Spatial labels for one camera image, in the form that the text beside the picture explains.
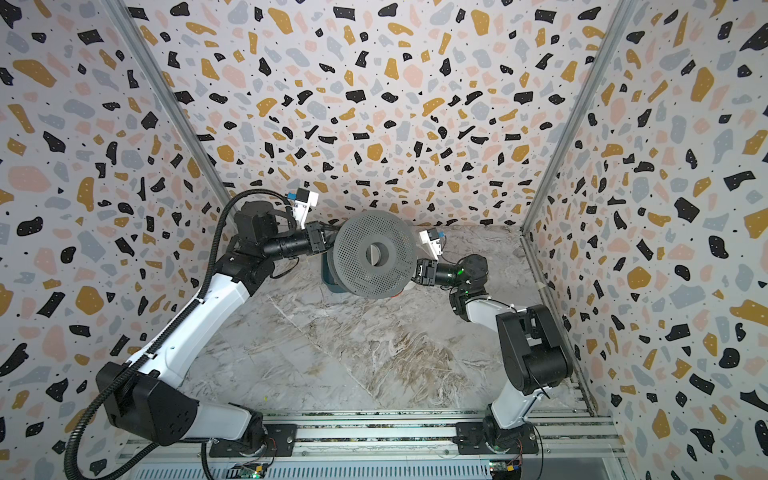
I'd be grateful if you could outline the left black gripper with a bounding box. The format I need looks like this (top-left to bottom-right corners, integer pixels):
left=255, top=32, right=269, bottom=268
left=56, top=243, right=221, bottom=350
left=264, top=224, right=351, bottom=264

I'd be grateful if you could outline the left frame post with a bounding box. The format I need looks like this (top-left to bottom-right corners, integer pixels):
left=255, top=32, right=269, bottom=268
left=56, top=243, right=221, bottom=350
left=104, top=1, right=230, bottom=205

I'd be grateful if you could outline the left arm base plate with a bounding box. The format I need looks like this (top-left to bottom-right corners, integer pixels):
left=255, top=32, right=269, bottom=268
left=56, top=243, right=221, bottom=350
left=208, top=423, right=298, bottom=460

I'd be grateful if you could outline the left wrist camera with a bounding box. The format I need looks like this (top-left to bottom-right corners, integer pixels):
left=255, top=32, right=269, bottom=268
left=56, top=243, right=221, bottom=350
left=287, top=188, right=319, bottom=229

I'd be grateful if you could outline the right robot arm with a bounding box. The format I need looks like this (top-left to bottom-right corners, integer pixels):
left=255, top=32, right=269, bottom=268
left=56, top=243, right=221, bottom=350
left=412, top=254, right=573, bottom=453

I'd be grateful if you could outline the frame post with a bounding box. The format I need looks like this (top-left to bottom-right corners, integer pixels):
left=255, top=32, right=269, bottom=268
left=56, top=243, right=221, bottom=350
left=520, top=0, right=638, bottom=235
left=104, top=1, right=230, bottom=205

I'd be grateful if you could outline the right frame post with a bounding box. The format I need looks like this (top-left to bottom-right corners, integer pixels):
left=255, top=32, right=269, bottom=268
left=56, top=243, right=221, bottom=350
left=520, top=0, right=638, bottom=235

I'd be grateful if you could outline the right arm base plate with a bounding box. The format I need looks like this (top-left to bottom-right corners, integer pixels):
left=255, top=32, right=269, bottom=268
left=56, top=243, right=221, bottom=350
left=452, top=418, right=539, bottom=455

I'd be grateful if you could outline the grey cable spool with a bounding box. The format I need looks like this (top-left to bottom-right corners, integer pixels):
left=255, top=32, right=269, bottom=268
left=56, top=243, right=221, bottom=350
left=328, top=211, right=417, bottom=299

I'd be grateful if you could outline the teal plastic bin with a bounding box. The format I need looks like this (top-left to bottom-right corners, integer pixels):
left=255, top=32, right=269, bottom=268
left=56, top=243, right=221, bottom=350
left=321, top=252, right=346, bottom=294

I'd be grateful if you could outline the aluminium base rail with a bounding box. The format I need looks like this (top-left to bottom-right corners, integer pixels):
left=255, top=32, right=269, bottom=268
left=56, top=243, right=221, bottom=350
left=116, top=409, right=631, bottom=480

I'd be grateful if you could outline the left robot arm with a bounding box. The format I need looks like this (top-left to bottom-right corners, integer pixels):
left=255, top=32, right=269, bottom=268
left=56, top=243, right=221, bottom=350
left=64, top=188, right=334, bottom=479

